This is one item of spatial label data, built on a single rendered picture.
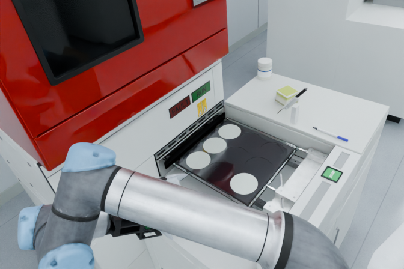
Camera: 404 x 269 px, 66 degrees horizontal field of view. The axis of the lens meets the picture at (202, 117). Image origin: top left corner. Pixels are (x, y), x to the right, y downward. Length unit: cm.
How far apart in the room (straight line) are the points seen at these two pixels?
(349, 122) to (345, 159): 21
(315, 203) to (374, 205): 135
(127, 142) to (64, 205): 61
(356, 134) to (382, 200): 116
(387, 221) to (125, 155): 174
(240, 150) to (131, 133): 46
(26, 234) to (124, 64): 51
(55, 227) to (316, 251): 38
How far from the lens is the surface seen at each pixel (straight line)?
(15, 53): 78
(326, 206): 107
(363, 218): 231
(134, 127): 110
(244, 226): 48
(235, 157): 127
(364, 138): 133
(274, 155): 128
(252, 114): 141
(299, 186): 121
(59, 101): 85
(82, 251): 54
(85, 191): 51
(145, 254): 155
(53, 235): 55
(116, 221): 66
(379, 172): 262
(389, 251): 121
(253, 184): 117
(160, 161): 125
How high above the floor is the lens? 180
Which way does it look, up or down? 37 degrees down
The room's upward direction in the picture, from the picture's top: 7 degrees counter-clockwise
